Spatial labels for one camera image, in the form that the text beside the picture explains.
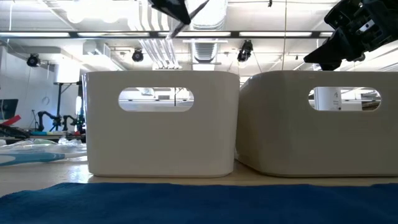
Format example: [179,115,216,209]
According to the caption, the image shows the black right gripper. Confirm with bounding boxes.
[303,0,398,72]

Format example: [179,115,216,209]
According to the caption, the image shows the dark toothbrush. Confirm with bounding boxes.
[165,0,211,40]

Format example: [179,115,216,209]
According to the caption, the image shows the white pillar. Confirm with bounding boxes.
[313,87,343,111]

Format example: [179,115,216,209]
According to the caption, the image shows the white ceiling pipes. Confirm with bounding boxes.
[138,0,182,71]

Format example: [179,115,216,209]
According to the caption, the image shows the grey plastic bin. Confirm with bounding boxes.
[235,70,398,177]

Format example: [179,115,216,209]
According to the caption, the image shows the white ceiling unit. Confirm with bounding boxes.
[54,60,81,85]

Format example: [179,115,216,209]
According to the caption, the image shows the white plastic bin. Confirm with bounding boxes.
[82,70,241,178]

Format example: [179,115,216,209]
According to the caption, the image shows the black stand pole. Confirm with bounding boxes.
[54,82,82,131]

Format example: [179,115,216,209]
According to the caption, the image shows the green toothbrush in wrapper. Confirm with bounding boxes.
[30,138,60,150]

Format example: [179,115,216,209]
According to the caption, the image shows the dark monitor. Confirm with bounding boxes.
[0,98,19,121]

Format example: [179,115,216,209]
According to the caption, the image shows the red object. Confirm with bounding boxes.
[2,114,22,126]

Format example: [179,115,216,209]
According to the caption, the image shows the blue cloth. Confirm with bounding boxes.
[0,182,398,224]

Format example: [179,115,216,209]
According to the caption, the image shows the silver ceiling duct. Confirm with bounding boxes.
[185,0,229,32]

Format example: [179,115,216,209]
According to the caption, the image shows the thin hanging cable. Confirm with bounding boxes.
[281,0,287,73]

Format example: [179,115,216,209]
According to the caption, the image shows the black overhead frame beam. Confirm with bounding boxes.
[0,30,335,39]

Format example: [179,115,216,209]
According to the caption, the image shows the black hose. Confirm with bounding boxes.
[0,124,31,140]

